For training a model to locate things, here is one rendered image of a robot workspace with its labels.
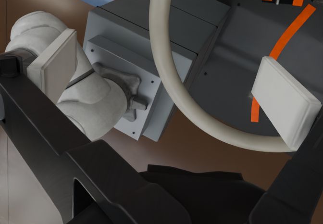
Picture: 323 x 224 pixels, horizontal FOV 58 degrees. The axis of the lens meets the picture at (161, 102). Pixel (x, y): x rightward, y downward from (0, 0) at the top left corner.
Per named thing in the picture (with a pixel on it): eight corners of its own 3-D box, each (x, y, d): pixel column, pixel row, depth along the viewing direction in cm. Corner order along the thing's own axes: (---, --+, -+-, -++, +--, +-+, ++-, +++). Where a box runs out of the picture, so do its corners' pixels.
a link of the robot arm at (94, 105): (103, 125, 104) (63, 163, 85) (74, 81, 99) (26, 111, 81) (137, 111, 95) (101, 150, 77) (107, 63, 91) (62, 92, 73)
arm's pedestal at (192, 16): (207, 77, 184) (164, 157, 120) (138, 43, 190) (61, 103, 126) (244, 1, 155) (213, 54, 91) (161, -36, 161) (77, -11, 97)
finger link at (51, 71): (45, 124, 15) (29, 122, 14) (76, 70, 21) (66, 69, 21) (42, 68, 13) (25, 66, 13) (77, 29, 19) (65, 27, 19)
